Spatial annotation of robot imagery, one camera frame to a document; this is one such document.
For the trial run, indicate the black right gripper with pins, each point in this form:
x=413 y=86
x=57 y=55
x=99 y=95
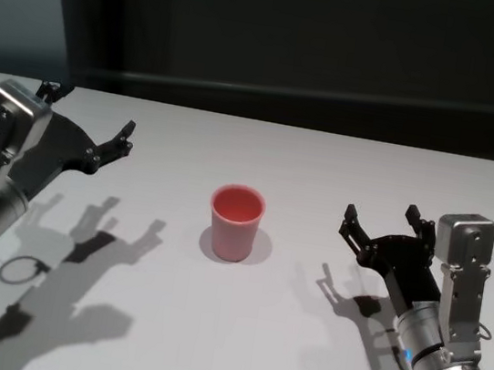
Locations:
x=405 y=267

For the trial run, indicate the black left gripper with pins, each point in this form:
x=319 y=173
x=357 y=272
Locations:
x=64 y=145

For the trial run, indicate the pink plastic cup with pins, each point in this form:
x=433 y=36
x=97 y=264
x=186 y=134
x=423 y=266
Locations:
x=233 y=233

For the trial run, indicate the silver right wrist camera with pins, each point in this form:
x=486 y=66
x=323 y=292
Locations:
x=466 y=243

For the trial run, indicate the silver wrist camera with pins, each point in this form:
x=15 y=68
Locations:
x=2 y=123
x=466 y=243

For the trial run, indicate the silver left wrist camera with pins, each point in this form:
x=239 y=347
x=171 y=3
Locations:
x=2 y=123

